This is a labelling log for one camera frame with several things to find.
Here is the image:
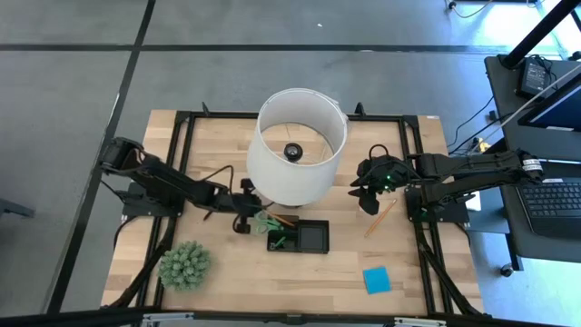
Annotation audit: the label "black mesh desk organizer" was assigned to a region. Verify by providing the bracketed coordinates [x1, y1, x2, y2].
[266, 219, 330, 254]

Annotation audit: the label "white lamp shade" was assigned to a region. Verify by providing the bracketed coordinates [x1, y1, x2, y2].
[246, 87, 350, 209]

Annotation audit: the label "orange pencil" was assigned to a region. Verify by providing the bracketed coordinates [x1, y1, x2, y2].
[267, 212, 299, 228]
[363, 198, 398, 239]

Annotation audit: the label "black computer monitor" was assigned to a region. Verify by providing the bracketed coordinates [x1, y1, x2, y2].
[517, 72, 581, 134]

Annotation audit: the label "black monitor desk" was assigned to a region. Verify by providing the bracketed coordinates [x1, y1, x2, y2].
[483, 53, 581, 164]

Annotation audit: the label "green handled scissors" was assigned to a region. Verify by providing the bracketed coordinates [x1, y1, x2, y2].
[252, 210, 285, 235]

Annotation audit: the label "white cable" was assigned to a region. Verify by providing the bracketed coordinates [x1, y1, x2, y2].
[474, 65, 581, 151]

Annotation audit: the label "black power adapter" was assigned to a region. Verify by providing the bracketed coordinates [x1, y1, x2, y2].
[518, 56, 549, 100]

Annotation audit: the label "black horizontal beam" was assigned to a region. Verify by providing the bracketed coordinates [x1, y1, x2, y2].
[0, 306, 581, 327]

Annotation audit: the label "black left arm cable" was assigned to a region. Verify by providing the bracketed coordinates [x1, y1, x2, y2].
[198, 163, 236, 185]

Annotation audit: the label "black keyboard desk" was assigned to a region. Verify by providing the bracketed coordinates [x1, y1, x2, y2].
[493, 157, 581, 264]

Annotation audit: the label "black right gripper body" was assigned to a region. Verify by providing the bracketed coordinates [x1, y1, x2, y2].
[356, 156, 409, 194]

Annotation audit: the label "black keyboard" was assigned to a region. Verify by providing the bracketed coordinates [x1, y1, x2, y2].
[517, 179, 581, 241]

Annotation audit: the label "black tall post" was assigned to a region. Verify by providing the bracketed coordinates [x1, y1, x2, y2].
[500, 0, 581, 70]

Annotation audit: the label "blue sticky note pad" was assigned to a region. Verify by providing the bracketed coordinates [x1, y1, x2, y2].
[361, 265, 392, 295]

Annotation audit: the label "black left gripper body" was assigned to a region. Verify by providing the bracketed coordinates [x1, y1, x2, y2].
[224, 178, 262, 235]

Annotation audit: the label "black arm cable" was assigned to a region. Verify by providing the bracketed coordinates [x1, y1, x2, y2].
[368, 143, 392, 159]
[198, 163, 236, 185]

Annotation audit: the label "black floor cables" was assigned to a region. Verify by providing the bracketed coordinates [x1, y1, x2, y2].
[447, 94, 503, 158]

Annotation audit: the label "grey chair leg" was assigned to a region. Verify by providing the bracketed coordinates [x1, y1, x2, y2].
[0, 197, 36, 220]

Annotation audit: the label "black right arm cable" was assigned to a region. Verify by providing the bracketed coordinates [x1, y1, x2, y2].
[368, 143, 392, 159]

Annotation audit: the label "black floor cable with plug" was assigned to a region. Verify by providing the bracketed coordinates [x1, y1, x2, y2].
[446, 0, 496, 20]

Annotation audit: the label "green artificial plant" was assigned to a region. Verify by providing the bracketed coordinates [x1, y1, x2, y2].
[157, 240, 212, 292]

